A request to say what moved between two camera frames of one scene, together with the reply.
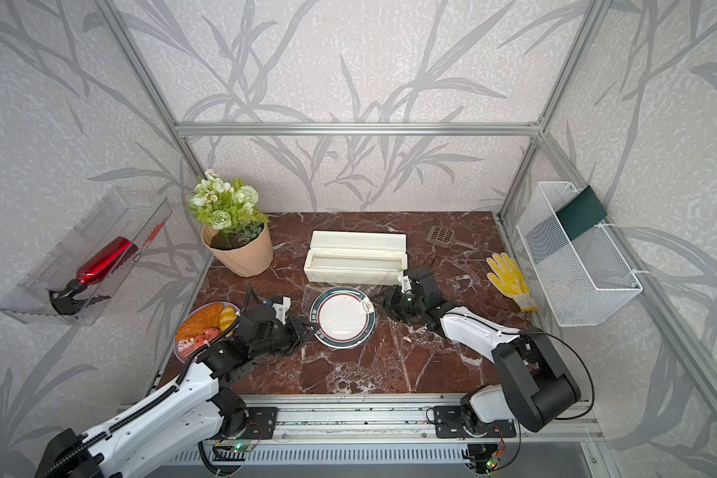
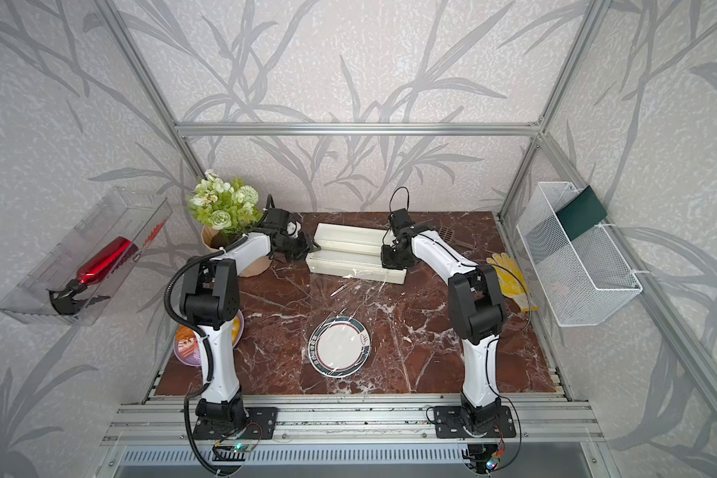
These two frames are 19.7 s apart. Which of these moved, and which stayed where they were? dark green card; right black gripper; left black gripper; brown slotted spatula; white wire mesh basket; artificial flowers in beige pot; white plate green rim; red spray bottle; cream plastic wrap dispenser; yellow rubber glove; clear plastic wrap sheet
Moved: left black gripper; right black gripper; clear plastic wrap sheet; white plate green rim
Stayed: red spray bottle; brown slotted spatula; dark green card; yellow rubber glove; cream plastic wrap dispenser; artificial flowers in beige pot; white wire mesh basket
